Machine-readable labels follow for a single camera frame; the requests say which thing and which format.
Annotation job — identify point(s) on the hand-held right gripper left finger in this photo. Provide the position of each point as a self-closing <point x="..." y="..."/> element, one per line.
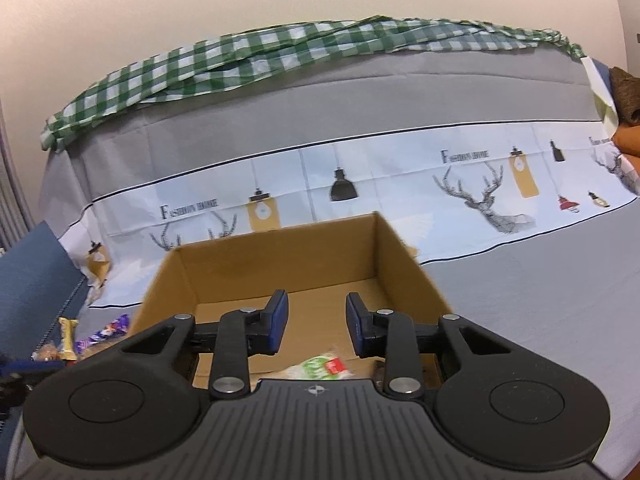
<point x="278" y="320"/>

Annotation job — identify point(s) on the purple snack bar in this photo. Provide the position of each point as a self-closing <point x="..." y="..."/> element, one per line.
<point x="102" y="334"/>

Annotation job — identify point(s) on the grey curtain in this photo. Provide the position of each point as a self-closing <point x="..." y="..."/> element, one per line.
<point x="12" y="185"/>

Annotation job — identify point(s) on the brown cardboard box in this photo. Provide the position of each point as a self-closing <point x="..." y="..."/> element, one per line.
<point x="310" y="255"/>

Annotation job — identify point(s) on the grey printed bed sheet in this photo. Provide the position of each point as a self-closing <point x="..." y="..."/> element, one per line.
<point x="350" y="135"/>

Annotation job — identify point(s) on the blue cushion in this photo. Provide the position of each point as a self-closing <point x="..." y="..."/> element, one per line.
<point x="37" y="285"/>

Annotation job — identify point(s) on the green clear snack packet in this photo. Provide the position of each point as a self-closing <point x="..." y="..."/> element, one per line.
<point x="320" y="366"/>

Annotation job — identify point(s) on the brown fuzzy cloth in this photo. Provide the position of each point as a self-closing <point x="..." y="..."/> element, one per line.
<point x="627" y="95"/>

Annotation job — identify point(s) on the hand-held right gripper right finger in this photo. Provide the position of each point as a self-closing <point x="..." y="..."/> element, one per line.
<point x="356" y="322"/>

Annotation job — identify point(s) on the brown snack packet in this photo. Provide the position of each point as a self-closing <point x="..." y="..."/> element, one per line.
<point x="46" y="352"/>

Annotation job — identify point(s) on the green checkered cloth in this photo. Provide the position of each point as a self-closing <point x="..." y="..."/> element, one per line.
<point x="280" y="55"/>

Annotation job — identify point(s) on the yellow snack bar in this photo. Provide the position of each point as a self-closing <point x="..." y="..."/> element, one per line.
<point x="68" y="337"/>

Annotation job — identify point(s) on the orange cloth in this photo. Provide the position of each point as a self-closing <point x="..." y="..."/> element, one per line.
<point x="629" y="140"/>

